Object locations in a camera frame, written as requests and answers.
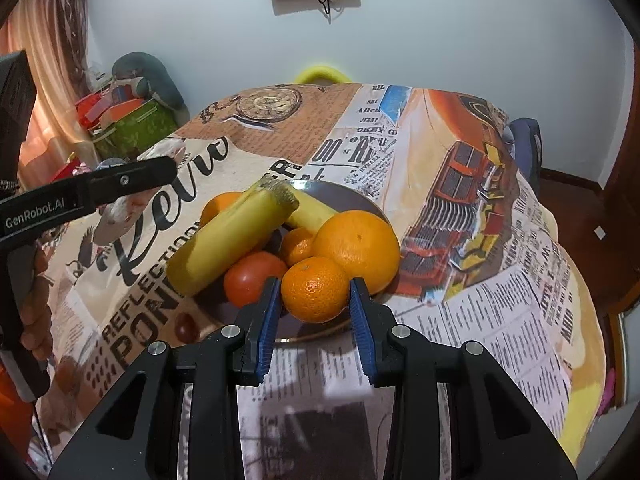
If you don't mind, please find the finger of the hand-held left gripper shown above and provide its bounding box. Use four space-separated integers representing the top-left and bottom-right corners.
75 156 179 207

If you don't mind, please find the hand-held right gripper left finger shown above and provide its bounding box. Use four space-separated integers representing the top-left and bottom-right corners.
47 275 282 480

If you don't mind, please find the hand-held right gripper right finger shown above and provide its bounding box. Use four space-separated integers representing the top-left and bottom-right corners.
348 277 579 480

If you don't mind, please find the red tomato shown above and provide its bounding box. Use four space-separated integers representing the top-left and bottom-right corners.
223 251 289 309

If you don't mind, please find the small orange tangerine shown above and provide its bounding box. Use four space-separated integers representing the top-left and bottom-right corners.
279 256 350 324
278 227 316 267

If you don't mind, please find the large orange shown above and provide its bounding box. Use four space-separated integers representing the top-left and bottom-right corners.
311 209 402 297

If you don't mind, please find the long yellow banana piece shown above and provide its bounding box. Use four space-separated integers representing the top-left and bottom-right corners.
166 182 300 297

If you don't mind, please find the medium orange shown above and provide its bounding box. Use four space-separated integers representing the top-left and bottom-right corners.
199 191 247 227

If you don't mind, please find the short yellow banana piece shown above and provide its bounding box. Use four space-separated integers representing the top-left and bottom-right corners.
287 187 337 236

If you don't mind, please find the dark purple plate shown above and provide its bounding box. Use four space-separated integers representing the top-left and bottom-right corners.
192 179 402 345

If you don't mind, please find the person's left hand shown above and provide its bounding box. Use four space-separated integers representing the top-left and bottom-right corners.
19 247 54 362

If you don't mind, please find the green patterned box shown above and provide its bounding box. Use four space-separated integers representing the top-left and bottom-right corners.
94 101 182 162

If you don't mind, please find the red bag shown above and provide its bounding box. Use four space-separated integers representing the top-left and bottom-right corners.
74 92 117 127

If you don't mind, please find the dark red grape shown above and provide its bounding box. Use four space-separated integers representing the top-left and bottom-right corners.
174 312 197 341

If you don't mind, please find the printed newspaper tablecloth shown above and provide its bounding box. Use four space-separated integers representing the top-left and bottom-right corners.
37 82 577 480

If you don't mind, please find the orange brown curtain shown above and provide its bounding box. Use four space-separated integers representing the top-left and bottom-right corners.
0 0 103 188

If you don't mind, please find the yellow chair back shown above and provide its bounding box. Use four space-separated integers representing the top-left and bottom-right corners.
294 63 352 84

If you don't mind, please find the yellow under cloth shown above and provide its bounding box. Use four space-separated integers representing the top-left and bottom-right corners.
562 305 608 463

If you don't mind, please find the dark blue chair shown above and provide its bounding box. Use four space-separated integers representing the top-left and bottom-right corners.
506 117 544 197

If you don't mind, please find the brown wooden door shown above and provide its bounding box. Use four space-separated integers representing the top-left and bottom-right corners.
602 35 640 313

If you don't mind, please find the black monitor cable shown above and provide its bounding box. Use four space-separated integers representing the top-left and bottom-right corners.
312 0 341 23

